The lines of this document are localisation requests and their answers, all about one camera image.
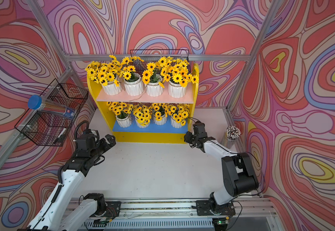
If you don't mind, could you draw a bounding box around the black wire basket back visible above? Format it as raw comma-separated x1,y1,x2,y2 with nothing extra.
129,48,191,76

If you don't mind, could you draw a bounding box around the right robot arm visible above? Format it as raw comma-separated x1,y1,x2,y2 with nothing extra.
184,121,259,217

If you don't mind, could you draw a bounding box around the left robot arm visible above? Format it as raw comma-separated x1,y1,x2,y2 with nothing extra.
25,131,118,231

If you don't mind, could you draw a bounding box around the metal base rail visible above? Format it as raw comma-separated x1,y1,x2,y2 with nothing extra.
78,197,284,231

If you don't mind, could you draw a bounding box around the clear cup of pencils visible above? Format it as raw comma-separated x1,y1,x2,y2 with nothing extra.
221,126,241,149

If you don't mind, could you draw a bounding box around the black wire basket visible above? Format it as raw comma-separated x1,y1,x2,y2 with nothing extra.
15,80,88,146
129,48,191,76

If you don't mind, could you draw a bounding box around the yellow wooden shelf unit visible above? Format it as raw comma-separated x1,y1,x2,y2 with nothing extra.
86,60,199,143

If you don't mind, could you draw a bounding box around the black marker in basket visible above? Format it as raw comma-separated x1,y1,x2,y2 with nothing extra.
53,128,67,144

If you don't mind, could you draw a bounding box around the clear tube blue cap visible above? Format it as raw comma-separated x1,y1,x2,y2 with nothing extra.
28,95,76,119

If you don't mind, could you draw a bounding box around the shelf sunflower pot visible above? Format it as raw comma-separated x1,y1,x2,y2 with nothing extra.
142,62,164,97
121,56,144,96
157,56,199,98
85,55,122,95
107,102,133,128
133,105,152,129
167,104,190,129
152,103,168,126

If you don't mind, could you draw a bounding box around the black wire basket left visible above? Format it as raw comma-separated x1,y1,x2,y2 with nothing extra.
15,80,88,146

